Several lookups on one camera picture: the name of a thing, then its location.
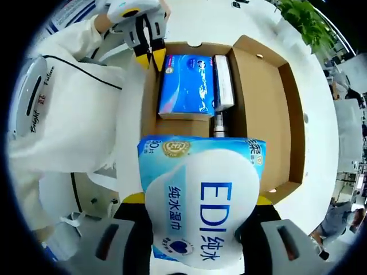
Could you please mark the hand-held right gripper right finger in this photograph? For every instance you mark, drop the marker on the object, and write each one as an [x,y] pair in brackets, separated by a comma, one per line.
[275,246]

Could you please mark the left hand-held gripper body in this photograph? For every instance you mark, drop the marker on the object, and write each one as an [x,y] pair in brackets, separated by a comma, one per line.
[134,8]

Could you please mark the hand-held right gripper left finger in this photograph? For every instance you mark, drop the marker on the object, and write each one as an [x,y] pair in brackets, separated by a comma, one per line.
[114,246]

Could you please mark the blue tissue pack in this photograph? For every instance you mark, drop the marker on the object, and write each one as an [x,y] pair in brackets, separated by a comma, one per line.
[186,86]

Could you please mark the blue white wet wipes pack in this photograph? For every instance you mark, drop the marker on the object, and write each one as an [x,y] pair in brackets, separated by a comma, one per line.
[200,200]

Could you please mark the brown cardboard shoe box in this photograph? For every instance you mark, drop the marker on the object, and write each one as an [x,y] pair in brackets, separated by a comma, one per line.
[263,114]

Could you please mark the person's left hand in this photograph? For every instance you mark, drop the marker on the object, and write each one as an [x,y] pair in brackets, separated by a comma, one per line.
[104,23]

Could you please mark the small white carton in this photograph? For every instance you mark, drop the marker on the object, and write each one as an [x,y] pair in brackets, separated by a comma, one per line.
[224,83]

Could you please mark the white chest device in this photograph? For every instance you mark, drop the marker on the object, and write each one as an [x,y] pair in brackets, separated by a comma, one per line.
[31,97]

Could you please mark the white desk partition panel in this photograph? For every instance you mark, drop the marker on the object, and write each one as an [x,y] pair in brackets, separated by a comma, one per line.
[351,134]

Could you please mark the potted green plant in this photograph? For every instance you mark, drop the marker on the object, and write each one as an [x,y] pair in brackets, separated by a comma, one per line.
[306,25]

